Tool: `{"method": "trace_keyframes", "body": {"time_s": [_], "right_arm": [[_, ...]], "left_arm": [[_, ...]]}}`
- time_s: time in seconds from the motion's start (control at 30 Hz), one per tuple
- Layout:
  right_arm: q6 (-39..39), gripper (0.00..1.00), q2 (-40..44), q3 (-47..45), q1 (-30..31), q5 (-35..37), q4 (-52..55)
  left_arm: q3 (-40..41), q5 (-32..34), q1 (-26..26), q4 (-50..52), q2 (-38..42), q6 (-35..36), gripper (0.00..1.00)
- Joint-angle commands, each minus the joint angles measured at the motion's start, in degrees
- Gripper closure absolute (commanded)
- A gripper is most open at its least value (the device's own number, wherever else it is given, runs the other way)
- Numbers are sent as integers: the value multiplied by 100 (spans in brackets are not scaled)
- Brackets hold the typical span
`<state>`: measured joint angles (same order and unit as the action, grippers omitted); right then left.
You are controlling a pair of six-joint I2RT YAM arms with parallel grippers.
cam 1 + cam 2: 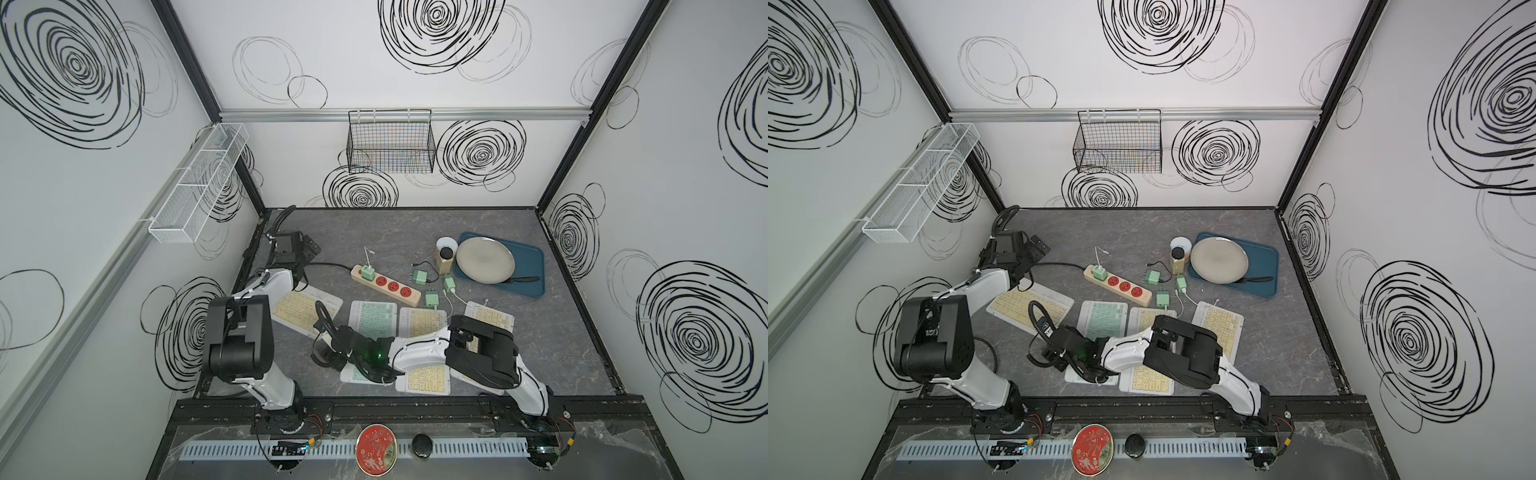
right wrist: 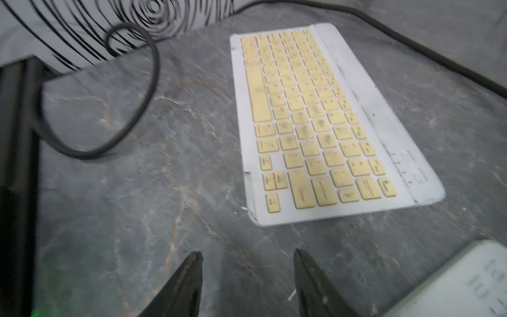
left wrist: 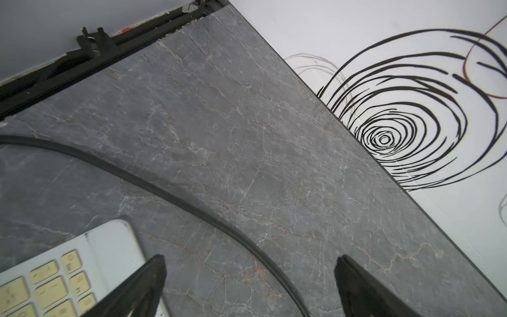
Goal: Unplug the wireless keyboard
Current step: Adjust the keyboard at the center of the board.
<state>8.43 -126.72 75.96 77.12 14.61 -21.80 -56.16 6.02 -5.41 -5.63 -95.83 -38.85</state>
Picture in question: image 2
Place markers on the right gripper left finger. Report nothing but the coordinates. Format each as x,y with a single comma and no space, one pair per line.
181,295

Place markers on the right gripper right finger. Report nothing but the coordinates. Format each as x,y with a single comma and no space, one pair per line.
317,296

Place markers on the yellow keyboard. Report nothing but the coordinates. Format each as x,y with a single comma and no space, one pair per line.
318,139

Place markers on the mint green wireless keyboard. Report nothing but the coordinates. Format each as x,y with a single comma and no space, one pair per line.
473,283

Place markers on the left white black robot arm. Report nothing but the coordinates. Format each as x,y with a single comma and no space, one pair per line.
20,103

